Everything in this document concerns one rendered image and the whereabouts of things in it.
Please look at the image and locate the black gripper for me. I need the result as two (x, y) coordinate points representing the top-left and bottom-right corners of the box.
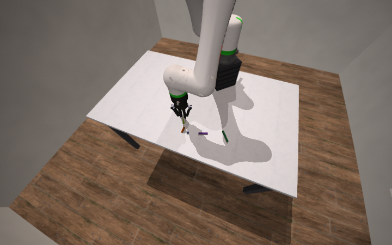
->
(170, 101), (192, 122)

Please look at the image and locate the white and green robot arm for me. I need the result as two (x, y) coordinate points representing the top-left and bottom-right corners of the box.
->
(163, 0), (242, 105)

